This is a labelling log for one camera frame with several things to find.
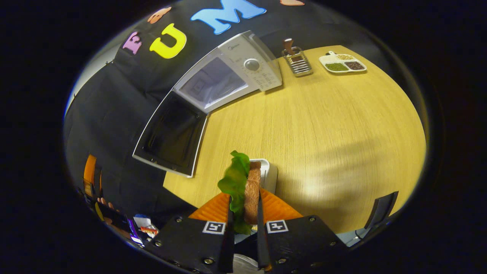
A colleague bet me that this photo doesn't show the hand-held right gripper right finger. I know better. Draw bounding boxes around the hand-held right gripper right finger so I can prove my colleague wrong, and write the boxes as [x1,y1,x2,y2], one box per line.
[257,187,349,271]

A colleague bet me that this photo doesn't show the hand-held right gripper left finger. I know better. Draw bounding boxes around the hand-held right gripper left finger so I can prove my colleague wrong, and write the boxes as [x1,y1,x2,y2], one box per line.
[146,192,235,274]

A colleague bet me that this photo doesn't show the lettuce sandwich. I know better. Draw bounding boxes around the lettuce sandwich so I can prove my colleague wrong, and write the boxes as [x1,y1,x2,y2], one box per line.
[217,150,263,234]

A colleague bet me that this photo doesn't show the white microwave oven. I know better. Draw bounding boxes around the white microwave oven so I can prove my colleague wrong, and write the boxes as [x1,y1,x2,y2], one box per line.
[132,30,283,178]

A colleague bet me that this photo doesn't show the white food tray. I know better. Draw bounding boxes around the white food tray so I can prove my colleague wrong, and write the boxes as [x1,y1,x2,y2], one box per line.
[249,158,278,194]

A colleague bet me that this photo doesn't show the white red packet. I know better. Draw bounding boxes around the white red packet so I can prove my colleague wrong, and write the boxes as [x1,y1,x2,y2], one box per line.
[132,214,159,238]

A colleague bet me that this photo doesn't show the black flat panel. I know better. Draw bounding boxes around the black flat panel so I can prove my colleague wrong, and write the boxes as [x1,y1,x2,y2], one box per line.
[363,191,399,230]

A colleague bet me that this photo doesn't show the white divided dish of beans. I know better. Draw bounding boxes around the white divided dish of beans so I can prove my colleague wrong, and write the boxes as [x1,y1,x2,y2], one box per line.
[319,51,367,74]

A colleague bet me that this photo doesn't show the metal wire utensil holder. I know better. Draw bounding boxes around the metal wire utensil holder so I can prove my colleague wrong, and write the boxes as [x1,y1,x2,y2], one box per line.
[282,38,314,77]

